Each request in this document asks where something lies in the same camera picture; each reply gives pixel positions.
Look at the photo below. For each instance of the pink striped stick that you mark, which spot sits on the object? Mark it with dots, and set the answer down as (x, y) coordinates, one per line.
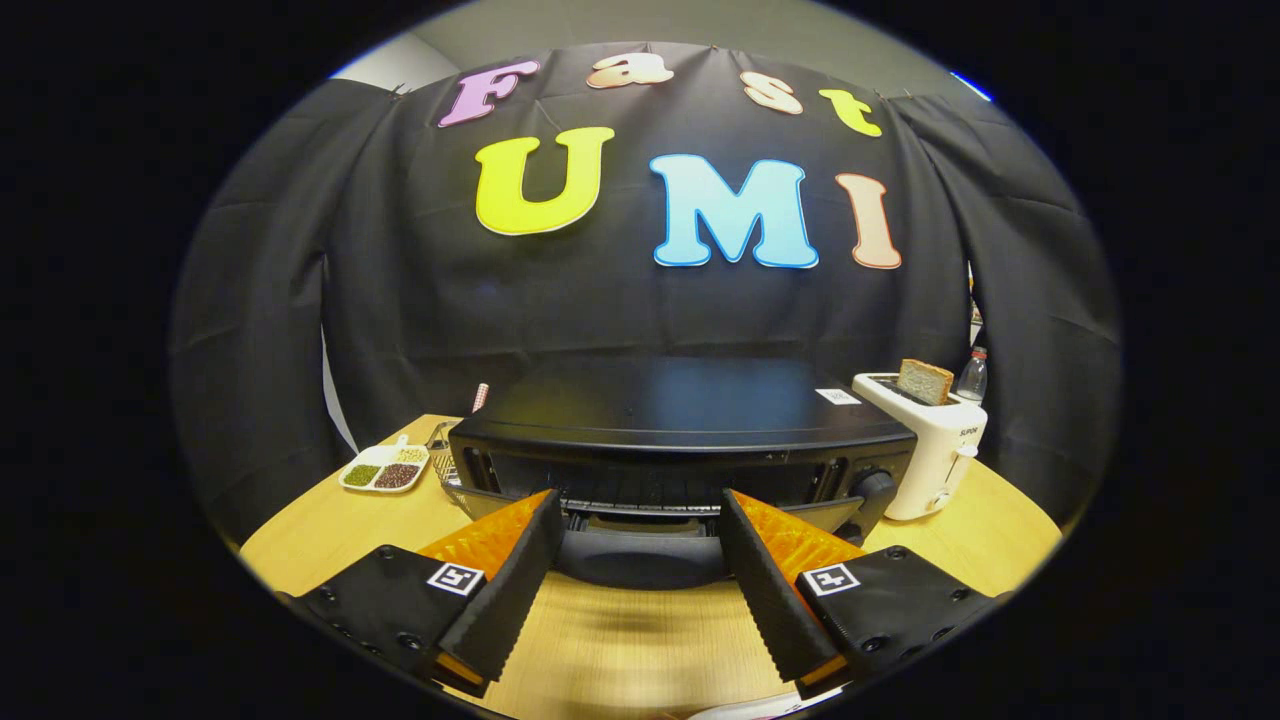
(480, 398)

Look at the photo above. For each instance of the clear water bottle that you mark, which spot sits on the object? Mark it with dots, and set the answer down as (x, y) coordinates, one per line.
(972, 380)

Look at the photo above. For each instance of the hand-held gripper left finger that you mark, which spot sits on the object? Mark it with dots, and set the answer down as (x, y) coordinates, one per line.
(515, 590)

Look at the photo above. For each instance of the brown bread slice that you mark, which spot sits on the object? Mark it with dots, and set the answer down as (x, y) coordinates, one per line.
(925, 382)

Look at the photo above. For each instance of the white divided bean dish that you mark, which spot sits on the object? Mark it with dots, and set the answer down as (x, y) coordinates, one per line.
(385, 465)

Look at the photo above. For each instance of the black toaster oven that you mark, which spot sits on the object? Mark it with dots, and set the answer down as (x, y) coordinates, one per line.
(680, 400)

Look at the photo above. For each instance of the white pop-up toaster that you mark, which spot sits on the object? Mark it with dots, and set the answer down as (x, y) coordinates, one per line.
(930, 450)

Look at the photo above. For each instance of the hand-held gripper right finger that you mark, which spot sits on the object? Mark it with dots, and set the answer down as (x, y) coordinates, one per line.
(765, 590)

